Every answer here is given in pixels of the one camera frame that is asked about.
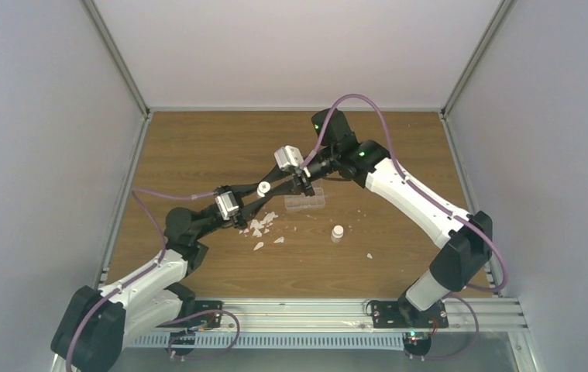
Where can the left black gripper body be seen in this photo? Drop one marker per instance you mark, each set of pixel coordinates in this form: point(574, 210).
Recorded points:
point(237, 215)

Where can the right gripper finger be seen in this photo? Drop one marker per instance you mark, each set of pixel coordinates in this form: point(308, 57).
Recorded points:
point(307, 188)
point(297, 185)

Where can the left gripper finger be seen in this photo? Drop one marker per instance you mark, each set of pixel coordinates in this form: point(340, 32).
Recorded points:
point(248, 211)
point(240, 191)

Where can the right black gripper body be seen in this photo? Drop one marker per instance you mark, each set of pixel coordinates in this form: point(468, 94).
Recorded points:
point(300, 180)

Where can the clear plastic pill organizer box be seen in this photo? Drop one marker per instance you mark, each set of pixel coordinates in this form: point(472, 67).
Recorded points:
point(296, 203)

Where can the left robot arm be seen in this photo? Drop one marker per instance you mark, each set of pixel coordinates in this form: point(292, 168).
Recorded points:
point(159, 278)

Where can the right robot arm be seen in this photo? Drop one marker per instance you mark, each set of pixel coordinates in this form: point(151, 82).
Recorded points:
point(462, 238)

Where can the white pill fragments pile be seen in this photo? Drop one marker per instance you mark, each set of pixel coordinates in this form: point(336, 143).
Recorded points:
point(263, 231)

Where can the capped white pill bottle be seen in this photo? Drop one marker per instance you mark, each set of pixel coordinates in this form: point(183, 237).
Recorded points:
point(337, 233)

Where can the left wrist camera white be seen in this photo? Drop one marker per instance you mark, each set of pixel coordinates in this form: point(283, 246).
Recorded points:
point(229, 204)

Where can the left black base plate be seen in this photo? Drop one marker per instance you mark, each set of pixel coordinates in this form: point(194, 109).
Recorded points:
point(197, 314)

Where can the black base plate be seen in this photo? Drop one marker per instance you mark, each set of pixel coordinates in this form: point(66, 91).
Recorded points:
point(395, 315)
point(197, 314)

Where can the white slotted cable duct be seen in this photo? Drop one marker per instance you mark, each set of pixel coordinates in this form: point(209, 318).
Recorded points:
point(275, 340)

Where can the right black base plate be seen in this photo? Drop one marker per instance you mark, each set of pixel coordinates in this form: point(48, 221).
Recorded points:
point(395, 315)

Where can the aluminium front rail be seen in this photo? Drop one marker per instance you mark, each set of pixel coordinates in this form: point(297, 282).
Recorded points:
point(313, 315)

